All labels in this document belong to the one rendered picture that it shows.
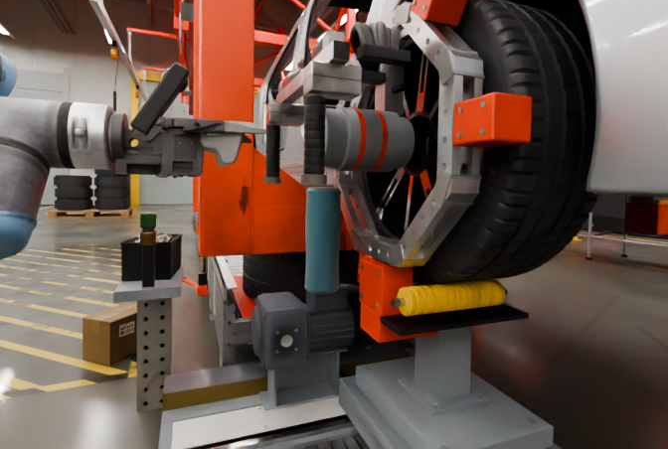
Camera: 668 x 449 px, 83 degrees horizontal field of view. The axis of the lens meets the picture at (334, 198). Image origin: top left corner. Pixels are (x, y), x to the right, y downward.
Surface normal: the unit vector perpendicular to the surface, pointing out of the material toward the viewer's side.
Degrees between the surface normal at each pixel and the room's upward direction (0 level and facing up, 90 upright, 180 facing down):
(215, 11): 90
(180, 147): 90
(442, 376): 90
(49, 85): 90
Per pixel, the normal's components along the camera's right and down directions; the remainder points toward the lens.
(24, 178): 0.92, -0.37
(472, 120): -0.93, 0.00
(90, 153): 0.28, 0.61
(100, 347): -0.34, 0.03
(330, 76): 0.36, 0.04
